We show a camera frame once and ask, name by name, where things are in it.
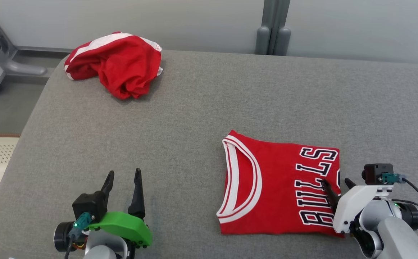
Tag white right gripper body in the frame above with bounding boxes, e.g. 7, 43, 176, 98
333, 185, 390, 234

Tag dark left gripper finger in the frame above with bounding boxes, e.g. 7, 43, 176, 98
100, 171, 115, 206
128, 168, 146, 220

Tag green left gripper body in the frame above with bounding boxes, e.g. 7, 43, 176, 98
88, 212, 153, 249

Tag red basketball jersey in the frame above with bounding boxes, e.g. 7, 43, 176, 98
216, 130, 344, 238

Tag red shorts with white stripe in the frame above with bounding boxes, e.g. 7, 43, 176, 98
64, 32, 163, 100

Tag right camera cable teal plug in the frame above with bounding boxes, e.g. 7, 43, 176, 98
382, 173, 418, 213

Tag camera cable teal plug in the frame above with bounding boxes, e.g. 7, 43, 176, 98
382, 173, 418, 213
64, 212, 95, 259

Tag left camera cable teal plug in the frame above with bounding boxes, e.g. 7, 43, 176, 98
64, 212, 95, 259

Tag grey metal rail frame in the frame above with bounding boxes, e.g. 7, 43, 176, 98
0, 2, 73, 87

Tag grey partition post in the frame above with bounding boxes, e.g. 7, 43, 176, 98
255, 0, 291, 56

